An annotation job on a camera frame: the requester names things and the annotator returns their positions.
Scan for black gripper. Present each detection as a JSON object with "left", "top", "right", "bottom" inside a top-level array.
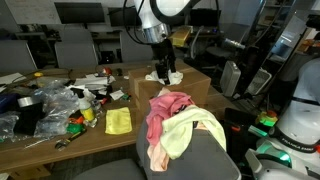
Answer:
[{"left": 151, "top": 39, "right": 177, "bottom": 85}]

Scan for white towel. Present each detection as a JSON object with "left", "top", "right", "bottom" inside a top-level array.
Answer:
[{"left": 144, "top": 69, "right": 184, "bottom": 86}]

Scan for pink cloth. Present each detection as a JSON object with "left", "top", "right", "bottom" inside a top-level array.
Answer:
[{"left": 145, "top": 91, "right": 195, "bottom": 148}]

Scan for light green towel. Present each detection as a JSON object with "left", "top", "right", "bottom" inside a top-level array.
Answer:
[{"left": 161, "top": 104, "right": 228, "bottom": 160}]

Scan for cream shirt with orange print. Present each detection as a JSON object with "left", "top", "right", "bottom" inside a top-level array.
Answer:
[{"left": 146, "top": 122, "right": 208, "bottom": 173}]

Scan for large brown cardboard box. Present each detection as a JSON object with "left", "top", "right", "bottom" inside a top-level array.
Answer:
[{"left": 128, "top": 59, "right": 213, "bottom": 115}]

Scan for grey mesh office chair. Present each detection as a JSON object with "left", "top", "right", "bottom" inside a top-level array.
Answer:
[{"left": 71, "top": 113, "right": 243, "bottom": 180}]

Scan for white paper slip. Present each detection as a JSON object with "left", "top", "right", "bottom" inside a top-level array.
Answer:
[{"left": 109, "top": 89, "right": 125, "bottom": 101}]

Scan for white space heater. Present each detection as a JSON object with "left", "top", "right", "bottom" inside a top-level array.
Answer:
[{"left": 219, "top": 60, "right": 242, "bottom": 98}]

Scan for black computer monitor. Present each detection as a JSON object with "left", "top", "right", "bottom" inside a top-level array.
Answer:
[
  {"left": 108, "top": 7, "right": 143, "bottom": 28},
  {"left": 54, "top": 2, "right": 106, "bottom": 25}
]

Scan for yellow cloth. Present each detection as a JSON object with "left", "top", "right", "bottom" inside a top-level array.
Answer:
[{"left": 104, "top": 106, "right": 133, "bottom": 136}]

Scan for stack of white papers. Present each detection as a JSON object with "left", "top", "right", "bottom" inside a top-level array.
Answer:
[{"left": 73, "top": 74, "right": 116, "bottom": 91}]

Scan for bottle with yellow liquid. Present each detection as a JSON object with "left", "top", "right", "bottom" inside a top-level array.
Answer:
[{"left": 77, "top": 91, "right": 97, "bottom": 123}]

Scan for green plastic tool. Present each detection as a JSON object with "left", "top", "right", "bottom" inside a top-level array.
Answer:
[{"left": 66, "top": 123, "right": 86, "bottom": 135}]

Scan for green and yellow object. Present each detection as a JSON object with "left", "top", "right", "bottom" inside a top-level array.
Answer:
[{"left": 256, "top": 109, "right": 280, "bottom": 128}]

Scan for clear plastic bag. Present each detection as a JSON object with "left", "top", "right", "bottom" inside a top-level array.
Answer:
[{"left": 33, "top": 79, "right": 81, "bottom": 139}]

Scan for black and yellow pliers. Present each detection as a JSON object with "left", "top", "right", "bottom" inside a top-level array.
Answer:
[{"left": 54, "top": 128, "right": 88, "bottom": 151}]

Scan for grey tape roll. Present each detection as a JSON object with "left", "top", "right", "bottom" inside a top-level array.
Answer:
[{"left": 17, "top": 96, "right": 35, "bottom": 109}]

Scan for black bag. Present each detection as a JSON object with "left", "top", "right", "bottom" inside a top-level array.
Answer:
[{"left": 13, "top": 101, "right": 45, "bottom": 136}]

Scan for yellow camera mount block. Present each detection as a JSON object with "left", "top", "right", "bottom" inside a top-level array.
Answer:
[{"left": 171, "top": 25, "right": 193, "bottom": 48}]

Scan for white wall whiteboard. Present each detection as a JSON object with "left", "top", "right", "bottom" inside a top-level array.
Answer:
[{"left": 4, "top": 0, "right": 63, "bottom": 25}]

